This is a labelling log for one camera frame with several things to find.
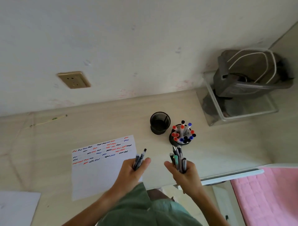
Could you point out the person's right hand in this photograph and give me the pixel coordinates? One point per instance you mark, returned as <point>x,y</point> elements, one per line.
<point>186,181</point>

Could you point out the person's left hand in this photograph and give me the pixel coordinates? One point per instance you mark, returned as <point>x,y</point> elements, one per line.
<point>129,174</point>

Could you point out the person's right thumb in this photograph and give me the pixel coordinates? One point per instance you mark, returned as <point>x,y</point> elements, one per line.
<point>170,167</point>

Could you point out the person's left thumb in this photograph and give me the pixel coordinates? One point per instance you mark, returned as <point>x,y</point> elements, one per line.
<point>144,163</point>

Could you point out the dark grey pen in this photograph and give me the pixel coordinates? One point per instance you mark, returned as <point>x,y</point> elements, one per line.
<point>136,160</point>
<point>140,161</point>

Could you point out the white pen with black cap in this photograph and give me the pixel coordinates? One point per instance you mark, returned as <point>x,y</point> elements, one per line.
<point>143,156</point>

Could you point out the grey pen with clip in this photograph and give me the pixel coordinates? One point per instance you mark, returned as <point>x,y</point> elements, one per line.
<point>171,159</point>

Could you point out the pale green pen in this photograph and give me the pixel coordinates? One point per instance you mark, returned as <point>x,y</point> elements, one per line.
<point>176,161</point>

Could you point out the person's left forearm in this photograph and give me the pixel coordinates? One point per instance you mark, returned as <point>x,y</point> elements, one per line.
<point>100,204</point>

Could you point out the person's right forearm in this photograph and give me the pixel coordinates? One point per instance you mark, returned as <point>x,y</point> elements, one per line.
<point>207,207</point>

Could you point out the bunch of colour-capped pens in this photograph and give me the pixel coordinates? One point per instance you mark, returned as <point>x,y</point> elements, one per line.
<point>184,135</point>

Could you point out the empty black mesh pen holder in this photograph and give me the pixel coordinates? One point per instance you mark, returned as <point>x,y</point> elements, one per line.
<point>160,124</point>

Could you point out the paper sheet with coloured scribbles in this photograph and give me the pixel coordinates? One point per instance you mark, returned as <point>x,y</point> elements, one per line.
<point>97,172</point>

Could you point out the green shirt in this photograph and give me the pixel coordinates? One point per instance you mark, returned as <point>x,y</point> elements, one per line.
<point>149,211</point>

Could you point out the clear plastic bin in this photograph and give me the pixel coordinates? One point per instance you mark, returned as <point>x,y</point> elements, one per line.
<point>216,116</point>

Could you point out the pink quilted blanket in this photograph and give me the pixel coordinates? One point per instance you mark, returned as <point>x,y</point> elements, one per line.
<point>270,198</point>

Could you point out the grey bag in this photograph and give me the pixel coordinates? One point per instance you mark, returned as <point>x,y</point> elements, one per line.
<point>242,79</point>

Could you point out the blank white paper sheet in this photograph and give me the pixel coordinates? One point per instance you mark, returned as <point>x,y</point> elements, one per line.
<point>16,209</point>

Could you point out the white bed frame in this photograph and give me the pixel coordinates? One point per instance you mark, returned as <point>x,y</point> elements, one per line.
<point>232,178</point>

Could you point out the beige wall socket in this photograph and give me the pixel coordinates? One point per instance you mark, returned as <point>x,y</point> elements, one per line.
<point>74,80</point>

